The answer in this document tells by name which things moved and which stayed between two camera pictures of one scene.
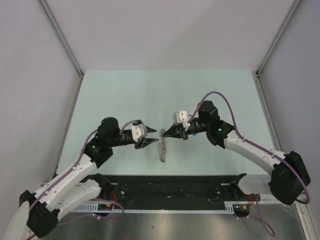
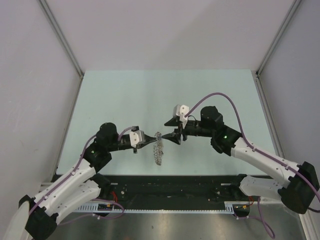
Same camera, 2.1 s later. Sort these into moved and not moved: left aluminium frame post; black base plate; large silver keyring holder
Moved: large silver keyring holder
Not moved: black base plate; left aluminium frame post
